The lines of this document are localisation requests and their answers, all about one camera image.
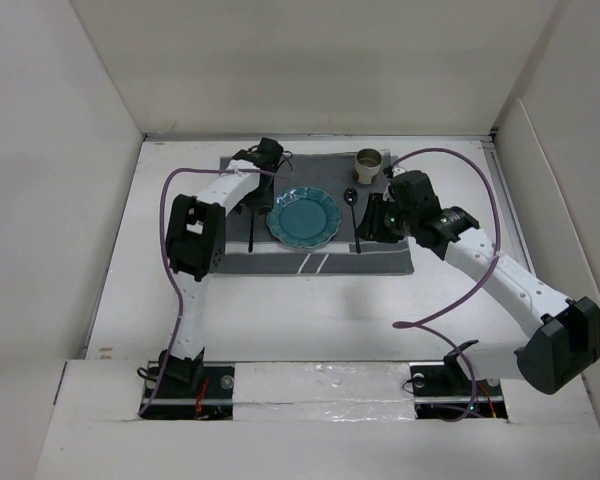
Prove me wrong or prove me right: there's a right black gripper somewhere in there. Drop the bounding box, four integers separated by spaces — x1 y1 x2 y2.
354 192 417 243

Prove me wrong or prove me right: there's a black spoon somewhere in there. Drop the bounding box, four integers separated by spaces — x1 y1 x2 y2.
343 187 361 254

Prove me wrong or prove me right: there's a beige metal cup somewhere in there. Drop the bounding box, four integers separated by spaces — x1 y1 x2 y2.
354 148 383 185

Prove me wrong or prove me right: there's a teal scalloped plate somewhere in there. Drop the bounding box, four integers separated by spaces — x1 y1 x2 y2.
266 187 341 250

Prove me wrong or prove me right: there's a black fork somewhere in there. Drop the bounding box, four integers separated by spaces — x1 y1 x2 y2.
248 207 256 253

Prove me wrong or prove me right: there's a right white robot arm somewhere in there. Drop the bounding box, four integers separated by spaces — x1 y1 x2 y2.
356 170 600 395

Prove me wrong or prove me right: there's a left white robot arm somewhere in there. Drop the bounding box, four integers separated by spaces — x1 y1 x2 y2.
158 137 287 397

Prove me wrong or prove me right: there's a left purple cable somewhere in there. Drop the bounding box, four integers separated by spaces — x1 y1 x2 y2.
139 164 294 416

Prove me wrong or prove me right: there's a purple cable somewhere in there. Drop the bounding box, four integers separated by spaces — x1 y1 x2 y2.
393 147 504 419
139 164 294 416

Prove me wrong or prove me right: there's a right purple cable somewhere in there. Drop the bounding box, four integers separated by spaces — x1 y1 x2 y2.
393 147 504 419

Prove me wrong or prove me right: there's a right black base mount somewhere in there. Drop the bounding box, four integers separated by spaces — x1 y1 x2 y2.
401 362 508 421

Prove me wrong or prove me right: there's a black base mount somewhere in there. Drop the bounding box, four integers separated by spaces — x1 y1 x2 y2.
401 362 508 421
139 362 235 421

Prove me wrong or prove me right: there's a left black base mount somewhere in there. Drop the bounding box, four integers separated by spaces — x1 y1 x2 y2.
139 362 235 421

